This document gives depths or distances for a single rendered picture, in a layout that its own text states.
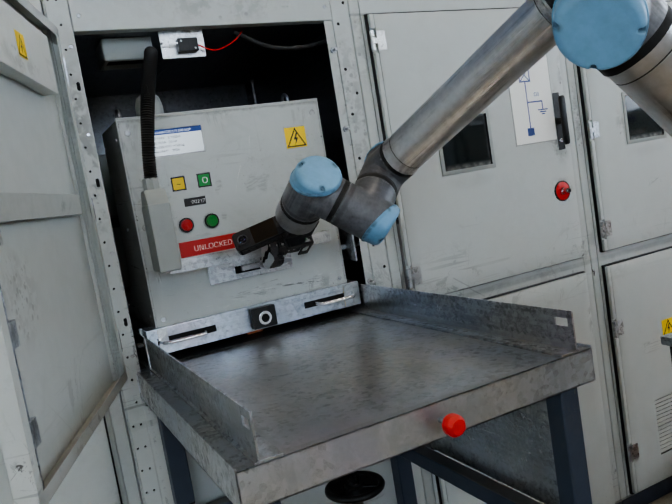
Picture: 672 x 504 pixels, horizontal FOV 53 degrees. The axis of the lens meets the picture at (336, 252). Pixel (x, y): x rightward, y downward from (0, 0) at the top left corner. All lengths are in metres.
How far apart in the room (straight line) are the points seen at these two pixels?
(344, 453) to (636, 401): 1.54
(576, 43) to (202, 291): 0.98
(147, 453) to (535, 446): 0.81
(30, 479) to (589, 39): 0.89
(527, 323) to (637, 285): 1.10
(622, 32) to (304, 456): 0.68
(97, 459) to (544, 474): 0.89
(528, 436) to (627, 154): 1.17
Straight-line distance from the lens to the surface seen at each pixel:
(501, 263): 1.91
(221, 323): 1.59
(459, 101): 1.23
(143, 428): 1.56
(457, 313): 1.39
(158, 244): 1.44
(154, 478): 1.59
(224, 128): 1.61
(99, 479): 1.55
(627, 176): 2.27
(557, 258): 2.05
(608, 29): 0.96
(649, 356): 2.37
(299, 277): 1.66
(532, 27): 1.15
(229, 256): 1.55
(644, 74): 1.01
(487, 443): 1.46
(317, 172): 1.27
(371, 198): 1.29
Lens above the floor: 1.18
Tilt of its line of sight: 6 degrees down
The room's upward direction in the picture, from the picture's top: 9 degrees counter-clockwise
